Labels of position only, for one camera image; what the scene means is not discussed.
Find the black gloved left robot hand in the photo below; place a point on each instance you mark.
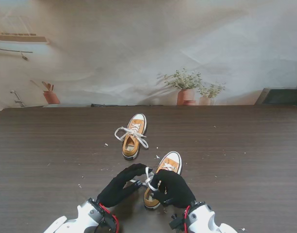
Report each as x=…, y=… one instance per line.
x=119, y=189

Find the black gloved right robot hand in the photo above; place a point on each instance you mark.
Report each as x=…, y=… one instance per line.
x=175, y=189

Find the yellow canvas sneaker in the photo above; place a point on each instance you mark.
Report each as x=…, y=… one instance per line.
x=130, y=148
x=172, y=160

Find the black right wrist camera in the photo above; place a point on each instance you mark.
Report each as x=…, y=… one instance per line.
x=176, y=222

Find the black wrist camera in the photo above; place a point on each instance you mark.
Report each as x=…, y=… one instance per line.
x=109, y=222
x=176, y=222

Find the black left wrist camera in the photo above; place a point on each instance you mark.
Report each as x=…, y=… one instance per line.
x=109, y=222

